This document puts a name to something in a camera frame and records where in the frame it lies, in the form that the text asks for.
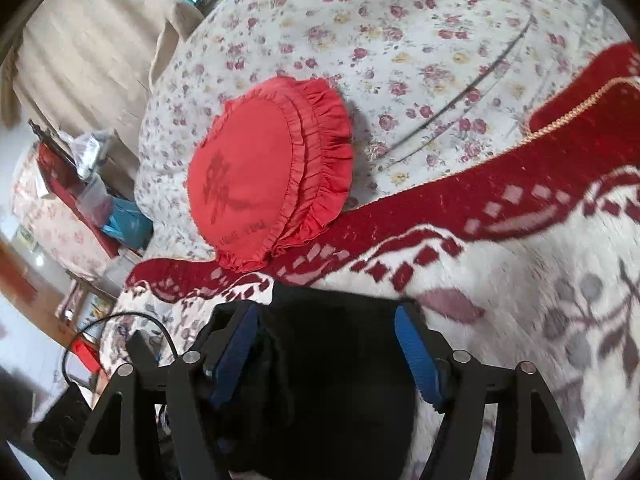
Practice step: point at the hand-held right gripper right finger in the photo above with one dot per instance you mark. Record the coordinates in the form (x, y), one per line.
(417, 355)

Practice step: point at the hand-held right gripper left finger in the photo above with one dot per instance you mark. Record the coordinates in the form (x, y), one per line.
(235, 360)

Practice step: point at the black pants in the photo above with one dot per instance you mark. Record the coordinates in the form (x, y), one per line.
(325, 385)

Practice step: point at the red and white plush blanket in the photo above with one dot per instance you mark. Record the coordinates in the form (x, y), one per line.
(525, 285)

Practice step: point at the blue plastic bag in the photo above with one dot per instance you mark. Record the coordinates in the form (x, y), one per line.
(130, 222)

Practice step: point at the red heart-shaped ruffled pillow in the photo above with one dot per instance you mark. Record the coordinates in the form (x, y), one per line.
(250, 180)

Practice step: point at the black textured bag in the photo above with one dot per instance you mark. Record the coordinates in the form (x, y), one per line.
(62, 425)

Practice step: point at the floral cloth covered furniture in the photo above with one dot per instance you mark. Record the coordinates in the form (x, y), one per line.
(45, 220)

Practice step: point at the red table top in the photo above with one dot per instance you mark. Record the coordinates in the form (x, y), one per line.
(67, 185)

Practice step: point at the clear plastic bag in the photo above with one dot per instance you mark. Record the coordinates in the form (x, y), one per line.
(90, 150)

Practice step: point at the floral bedsheet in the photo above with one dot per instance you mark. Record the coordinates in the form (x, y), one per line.
(400, 35)

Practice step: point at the beige ribbed cloth cover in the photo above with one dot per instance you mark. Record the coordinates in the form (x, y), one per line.
(95, 45)

